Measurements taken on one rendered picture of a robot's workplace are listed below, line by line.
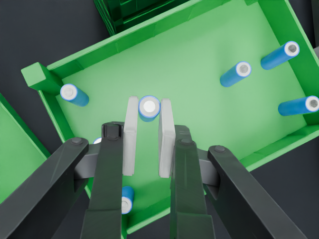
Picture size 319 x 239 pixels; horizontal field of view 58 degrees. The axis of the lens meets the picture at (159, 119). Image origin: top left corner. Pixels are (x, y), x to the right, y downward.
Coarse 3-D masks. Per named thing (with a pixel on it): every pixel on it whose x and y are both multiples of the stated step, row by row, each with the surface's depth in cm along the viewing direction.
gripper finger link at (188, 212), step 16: (176, 144) 16; (192, 144) 16; (176, 160) 14; (192, 160) 14; (176, 176) 13; (192, 176) 13; (176, 192) 12; (192, 192) 12; (176, 208) 11; (192, 208) 11; (176, 224) 10; (192, 224) 9; (208, 224) 9
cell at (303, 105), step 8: (312, 96) 31; (280, 104) 37; (288, 104) 35; (296, 104) 33; (304, 104) 31; (312, 104) 31; (280, 112) 37; (288, 112) 35; (296, 112) 34; (304, 112) 33
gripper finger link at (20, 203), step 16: (64, 144) 15; (80, 144) 15; (48, 160) 13; (64, 160) 13; (80, 160) 14; (32, 176) 12; (48, 176) 12; (64, 176) 13; (16, 192) 11; (32, 192) 11; (48, 192) 11; (64, 192) 13; (80, 192) 15; (0, 208) 10; (16, 208) 10; (32, 208) 10; (48, 208) 11; (64, 208) 13; (0, 224) 9; (16, 224) 9; (32, 224) 10; (48, 224) 12
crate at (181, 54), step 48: (192, 0) 32; (240, 0) 38; (288, 0) 33; (96, 48) 32; (144, 48) 37; (192, 48) 37; (240, 48) 38; (48, 96) 33; (96, 96) 36; (192, 96) 37; (240, 96) 37; (288, 96) 38; (144, 144) 36; (240, 144) 37; (288, 144) 33; (144, 192) 36
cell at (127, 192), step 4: (124, 188) 34; (128, 188) 34; (124, 192) 32; (128, 192) 32; (132, 192) 34; (124, 196) 30; (128, 196) 30; (132, 196) 32; (124, 200) 30; (128, 200) 30; (132, 200) 31; (124, 204) 29; (128, 204) 30; (132, 204) 30; (124, 208) 29; (128, 208) 30; (124, 212) 30; (128, 212) 30
